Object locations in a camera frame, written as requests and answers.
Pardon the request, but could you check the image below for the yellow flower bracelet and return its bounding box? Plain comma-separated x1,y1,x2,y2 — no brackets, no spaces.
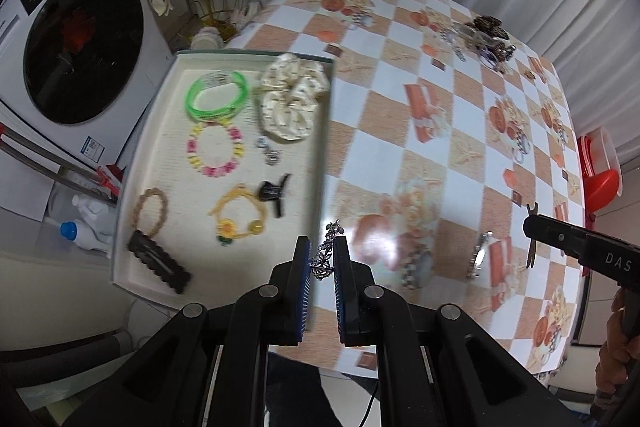
207,183,269,247

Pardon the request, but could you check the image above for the black claw hair clip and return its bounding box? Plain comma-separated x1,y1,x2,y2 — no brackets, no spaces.
257,173,291,219

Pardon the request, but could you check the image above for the grey jewelry tray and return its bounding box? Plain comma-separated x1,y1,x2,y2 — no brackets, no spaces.
111,50,331,310

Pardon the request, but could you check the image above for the pile of jewelry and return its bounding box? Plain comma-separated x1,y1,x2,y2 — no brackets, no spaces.
440,15,516,74

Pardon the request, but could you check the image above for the right hand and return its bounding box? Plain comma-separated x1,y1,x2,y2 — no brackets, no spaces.
596,288,639,398

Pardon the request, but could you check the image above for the red plastic stool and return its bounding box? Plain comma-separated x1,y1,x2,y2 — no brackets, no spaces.
577,127,623,213

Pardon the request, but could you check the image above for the silver alligator hair clip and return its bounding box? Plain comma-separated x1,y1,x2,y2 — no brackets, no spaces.
466,231,494,280

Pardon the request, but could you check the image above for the dark brown snap clip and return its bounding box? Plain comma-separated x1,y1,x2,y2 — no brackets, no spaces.
128,230,192,295

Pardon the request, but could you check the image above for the cream polka dot scrunchie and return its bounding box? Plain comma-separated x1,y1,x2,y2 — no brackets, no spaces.
258,53,330,142

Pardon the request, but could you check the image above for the blue cap white bottle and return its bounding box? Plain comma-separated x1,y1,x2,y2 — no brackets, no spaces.
58,220,112,254

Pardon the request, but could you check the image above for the green plastic bangle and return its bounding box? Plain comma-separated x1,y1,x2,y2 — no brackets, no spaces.
184,69,250,122

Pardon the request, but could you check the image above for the white washing machine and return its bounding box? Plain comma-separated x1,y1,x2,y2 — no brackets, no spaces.
1,0,171,167

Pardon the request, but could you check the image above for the brown braided bracelet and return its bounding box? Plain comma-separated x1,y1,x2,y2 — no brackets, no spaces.
130,186,170,239

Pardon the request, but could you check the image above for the pink yellow bead bracelet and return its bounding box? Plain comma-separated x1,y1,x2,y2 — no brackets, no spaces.
185,118,245,179

